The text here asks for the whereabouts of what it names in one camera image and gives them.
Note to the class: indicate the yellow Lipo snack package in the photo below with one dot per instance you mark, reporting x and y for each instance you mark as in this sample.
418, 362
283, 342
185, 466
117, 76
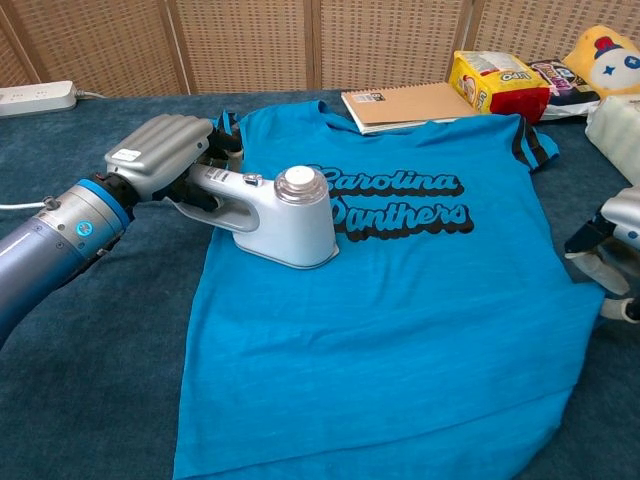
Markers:
490, 80

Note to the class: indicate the brown spiral notebook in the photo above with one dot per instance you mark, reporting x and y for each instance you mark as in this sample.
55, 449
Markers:
410, 105

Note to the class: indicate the white handheld steam iron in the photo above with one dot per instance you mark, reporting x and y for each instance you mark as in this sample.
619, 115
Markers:
300, 235

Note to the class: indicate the long white tissue pack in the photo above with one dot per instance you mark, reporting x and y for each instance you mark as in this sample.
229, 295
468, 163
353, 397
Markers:
620, 135

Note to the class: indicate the black purple snack bag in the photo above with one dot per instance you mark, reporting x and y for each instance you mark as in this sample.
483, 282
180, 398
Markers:
570, 87

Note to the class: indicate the yellow plush toy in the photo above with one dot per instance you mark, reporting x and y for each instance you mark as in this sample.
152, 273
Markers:
610, 65

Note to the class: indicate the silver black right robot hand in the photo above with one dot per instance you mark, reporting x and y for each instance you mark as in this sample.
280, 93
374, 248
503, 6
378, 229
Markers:
625, 215

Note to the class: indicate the wicker folding screen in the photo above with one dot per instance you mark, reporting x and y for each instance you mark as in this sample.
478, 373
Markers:
250, 40

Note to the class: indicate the white power strip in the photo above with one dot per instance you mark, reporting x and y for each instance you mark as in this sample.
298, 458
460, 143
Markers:
35, 97

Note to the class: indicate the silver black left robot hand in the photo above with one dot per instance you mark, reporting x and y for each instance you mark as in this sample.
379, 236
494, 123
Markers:
160, 145

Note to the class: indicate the blue Carolina Panthers t-shirt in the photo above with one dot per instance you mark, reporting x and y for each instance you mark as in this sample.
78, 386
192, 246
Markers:
375, 350

